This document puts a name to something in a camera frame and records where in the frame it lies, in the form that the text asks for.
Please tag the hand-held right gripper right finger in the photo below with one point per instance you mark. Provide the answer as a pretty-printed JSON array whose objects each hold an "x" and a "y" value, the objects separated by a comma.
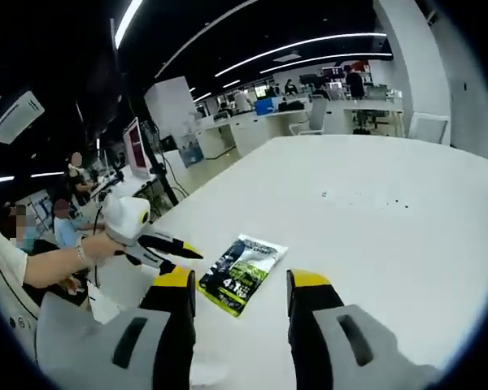
[{"x": 313, "y": 325}]

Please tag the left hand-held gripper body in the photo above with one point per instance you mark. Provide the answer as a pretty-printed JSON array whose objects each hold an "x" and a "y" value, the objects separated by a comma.
[{"x": 126, "y": 219}]

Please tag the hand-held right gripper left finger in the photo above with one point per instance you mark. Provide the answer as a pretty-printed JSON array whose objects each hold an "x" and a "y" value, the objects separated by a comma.
[{"x": 171, "y": 325}]

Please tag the green black skincare mask packet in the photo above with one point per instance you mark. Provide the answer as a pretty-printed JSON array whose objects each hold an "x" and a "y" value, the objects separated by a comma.
[{"x": 244, "y": 272}]

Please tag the person's left hand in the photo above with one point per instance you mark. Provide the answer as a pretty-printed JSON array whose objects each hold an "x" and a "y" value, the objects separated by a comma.
[{"x": 101, "y": 250}]

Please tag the black tripod stand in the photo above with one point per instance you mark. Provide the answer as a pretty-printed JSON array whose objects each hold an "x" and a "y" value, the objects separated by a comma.
[{"x": 168, "y": 187}]

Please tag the white watch band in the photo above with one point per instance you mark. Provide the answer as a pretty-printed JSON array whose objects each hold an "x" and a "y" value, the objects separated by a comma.
[{"x": 80, "y": 254}]

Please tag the grey mesh chair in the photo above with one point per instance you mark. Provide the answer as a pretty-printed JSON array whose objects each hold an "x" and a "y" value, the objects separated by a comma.
[{"x": 65, "y": 325}]

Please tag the white office desk row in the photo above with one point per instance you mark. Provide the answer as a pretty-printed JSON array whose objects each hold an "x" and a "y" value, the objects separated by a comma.
[{"x": 248, "y": 130}]

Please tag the blue box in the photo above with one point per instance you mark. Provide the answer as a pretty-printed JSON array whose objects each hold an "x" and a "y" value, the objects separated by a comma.
[{"x": 266, "y": 107}]

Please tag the grey office chair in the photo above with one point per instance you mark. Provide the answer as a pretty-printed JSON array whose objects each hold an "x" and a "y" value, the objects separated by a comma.
[{"x": 317, "y": 115}]

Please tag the white office chair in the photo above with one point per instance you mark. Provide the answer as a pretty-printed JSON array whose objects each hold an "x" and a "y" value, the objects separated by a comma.
[{"x": 429, "y": 128}]

